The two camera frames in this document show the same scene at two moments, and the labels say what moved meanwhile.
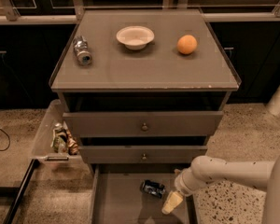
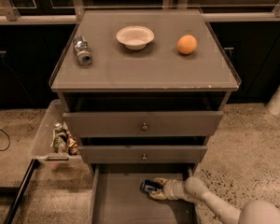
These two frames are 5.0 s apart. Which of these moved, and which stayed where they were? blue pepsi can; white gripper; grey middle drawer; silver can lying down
Moved: white gripper
Stayed: silver can lying down; grey middle drawer; blue pepsi can
